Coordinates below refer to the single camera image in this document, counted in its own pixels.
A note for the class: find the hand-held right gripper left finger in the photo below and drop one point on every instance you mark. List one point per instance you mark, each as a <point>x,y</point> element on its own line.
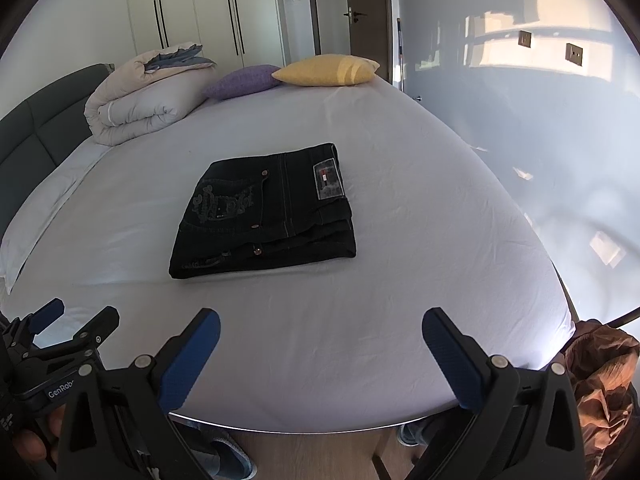
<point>190,360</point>

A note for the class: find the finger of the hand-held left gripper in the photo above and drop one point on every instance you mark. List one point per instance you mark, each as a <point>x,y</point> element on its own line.
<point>47,314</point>
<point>92,332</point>

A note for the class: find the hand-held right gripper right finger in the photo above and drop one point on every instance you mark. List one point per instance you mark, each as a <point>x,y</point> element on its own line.
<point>452,355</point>

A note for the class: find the black denim pants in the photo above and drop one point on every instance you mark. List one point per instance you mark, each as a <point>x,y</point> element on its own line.
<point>265,210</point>

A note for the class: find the person's left hand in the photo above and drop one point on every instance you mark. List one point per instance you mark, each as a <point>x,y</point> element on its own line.
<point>30,447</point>

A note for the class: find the grey blue shoe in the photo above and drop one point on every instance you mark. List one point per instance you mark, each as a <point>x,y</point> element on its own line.
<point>225,455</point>
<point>412,432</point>

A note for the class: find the bed with white sheet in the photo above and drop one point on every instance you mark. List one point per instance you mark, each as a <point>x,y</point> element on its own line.
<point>350,310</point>

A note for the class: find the long white pillow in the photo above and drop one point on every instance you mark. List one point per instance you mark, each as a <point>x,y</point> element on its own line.
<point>50,200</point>

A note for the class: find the brown plastic bag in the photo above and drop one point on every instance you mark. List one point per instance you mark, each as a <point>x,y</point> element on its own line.
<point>605,385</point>

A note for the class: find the dark grey padded headboard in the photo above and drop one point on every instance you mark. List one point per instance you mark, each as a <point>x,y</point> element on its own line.
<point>35,130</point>

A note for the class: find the folded beige duvet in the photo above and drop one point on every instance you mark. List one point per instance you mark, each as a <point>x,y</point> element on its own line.
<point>145,95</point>

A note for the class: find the purple pillow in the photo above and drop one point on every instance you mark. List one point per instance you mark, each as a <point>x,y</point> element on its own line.
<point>242,81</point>

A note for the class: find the yellow pillow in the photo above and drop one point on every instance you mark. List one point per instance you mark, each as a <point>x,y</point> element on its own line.
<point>327,70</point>

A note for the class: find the white wardrobe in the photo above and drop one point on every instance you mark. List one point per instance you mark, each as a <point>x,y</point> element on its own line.
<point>210,10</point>

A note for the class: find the brown room door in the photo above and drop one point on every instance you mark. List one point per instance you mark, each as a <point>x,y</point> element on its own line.
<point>367,15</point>

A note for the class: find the brass wall socket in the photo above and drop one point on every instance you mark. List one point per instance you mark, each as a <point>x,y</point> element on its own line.
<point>574,53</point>
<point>524,39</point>

